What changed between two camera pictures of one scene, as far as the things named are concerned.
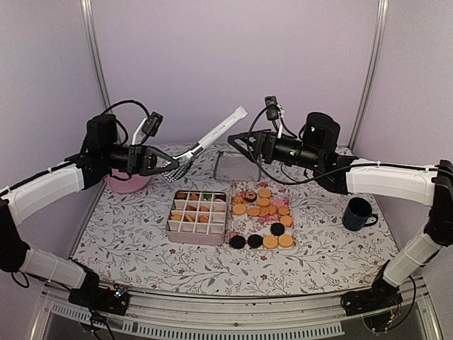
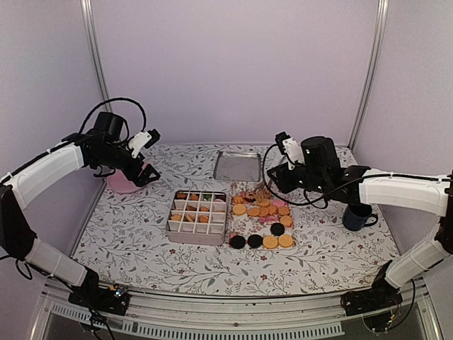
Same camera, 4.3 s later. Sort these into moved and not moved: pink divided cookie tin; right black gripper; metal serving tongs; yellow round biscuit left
Moved: right black gripper; metal serving tongs
Not moved: yellow round biscuit left; pink divided cookie tin
